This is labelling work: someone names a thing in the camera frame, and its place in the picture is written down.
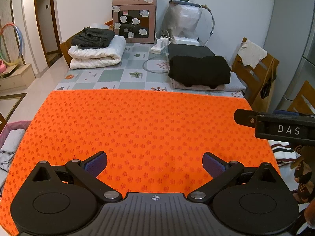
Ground light grey cloth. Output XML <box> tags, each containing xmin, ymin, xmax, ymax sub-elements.
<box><xmin>223</xmin><ymin>71</ymin><xmax>246</xmax><ymax>91</ymax></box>

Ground pink water dispenser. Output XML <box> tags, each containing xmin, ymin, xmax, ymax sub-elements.
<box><xmin>112</xmin><ymin>0</ymin><xmax>157</xmax><ymax>44</ymax></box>

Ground pink folded garment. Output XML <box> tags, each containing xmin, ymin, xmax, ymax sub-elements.
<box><xmin>171</xmin><ymin>80</ymin><xmax>225</xmax><ymax>90</ymax></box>

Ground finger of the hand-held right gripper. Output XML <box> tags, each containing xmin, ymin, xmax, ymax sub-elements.
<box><xmin>234</xmin><ymin>109</ymin><xmax>258</xmax><ymax>128</ymax></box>

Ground grey curved strap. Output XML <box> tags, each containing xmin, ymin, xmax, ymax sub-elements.
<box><xmin>197</xmin><ymin>4</ymin><xmax>216</xmax><ymax>47</ymax></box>

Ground leaf patterned tablecloth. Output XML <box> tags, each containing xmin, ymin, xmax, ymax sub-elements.
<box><xmin>55</xmin><ymin>43</ymin><xmax>248</xmax><ymax>97</ymax></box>

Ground brown patterned cloth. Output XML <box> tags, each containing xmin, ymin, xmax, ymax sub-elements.
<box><xmin>294</xmin><ymin>145</ymin><xmax>315</xmax><ymax>203</ymax></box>

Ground plastic-covered appliance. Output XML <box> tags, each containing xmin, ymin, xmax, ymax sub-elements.
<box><xmin>162</xmin><ymin>0</ymin><xmax>205</xmax><ymax>46</ymax></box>

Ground white folded quilt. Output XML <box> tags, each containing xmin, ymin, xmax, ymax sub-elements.
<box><xmin>68</xmin><ymin>35</ymin><xmax>126</xmax><ymax>70</ymax></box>

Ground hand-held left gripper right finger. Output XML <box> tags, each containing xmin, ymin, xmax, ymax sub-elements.
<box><xmin>187</xmin><ymin>152</ymin><xmax>281</xmax><ymax>203</ymax></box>

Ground dark grey garment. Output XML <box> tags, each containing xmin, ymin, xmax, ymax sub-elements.
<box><xmin>168</xmin><ymin>43</ymin><xmax>215</xmax><ymax>59</ymax></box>

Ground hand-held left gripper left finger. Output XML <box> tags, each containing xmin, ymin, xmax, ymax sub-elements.
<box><xmin>30</xmin><ymin>151</ymin><xmax>123</xmax><ymax>203</ymax></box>

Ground orange patterned mat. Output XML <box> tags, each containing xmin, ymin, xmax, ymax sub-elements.
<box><xmin>0</xmin><ymin>90</ymin><xmax>281</xmax><ymax>235</ymax></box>

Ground pink fabric basket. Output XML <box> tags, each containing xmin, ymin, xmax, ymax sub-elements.
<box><xmin>0</xmin><ymin>120</ymin><xmax>31</xmax><ymax>153</ymax></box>

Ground dark grey folded clothes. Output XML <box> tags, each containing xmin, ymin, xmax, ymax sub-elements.
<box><xmin>71</xmin><ymin>27</ymin><xmax>115</xmax><ymax>50</ymax></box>

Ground beige cabinet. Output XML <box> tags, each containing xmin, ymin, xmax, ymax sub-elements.
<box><xmin>0</xmin><ymin>63</ymin><xmax>36</xmax><ymax>91</ymax></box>

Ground white power strip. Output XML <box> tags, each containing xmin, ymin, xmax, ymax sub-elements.
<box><xmin>151</xmin><ymin>45</ymin><xmax>169</xmax><ymax>54</ymax></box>

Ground light grey clothes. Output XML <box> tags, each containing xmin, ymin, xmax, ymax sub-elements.
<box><xmin>0</xmin><ymin>129</ymin><xmax>26</xmax><ymax>172</ymax></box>

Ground dark wooden doorway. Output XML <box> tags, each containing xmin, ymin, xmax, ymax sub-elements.
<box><xmin>33</xmin><ymin>0</ymin><xmax>62</xmax><ymax>68</ymax></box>

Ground silver refrigerator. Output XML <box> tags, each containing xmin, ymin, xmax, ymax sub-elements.
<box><xmin>276</xmin><ymin>0</ymin><xmax>315</xmax><ymax>111</ymax></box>

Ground colourful hula hoop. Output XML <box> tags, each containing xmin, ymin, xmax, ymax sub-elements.
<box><xmin>0</xmin><ymin>23</ymin><xmax>25</xmax><ymax>67</ymax></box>

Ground black garment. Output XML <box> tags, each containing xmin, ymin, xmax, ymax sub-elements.
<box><xmin>168</xmin><ymin>55</ymin><xmax>231</xmax><ymax>87</ymax></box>

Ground white cloth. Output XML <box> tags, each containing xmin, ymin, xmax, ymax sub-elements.
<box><xmin>237</xmin><ymin>39</ymin><xmax>268</xmax><ymax>69</ymax></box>

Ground striped white sweater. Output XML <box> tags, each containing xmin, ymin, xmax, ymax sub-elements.
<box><xmin>268</xmin><ymin>140</ymin><xmax>302</xmax><ymax>164</ymax></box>

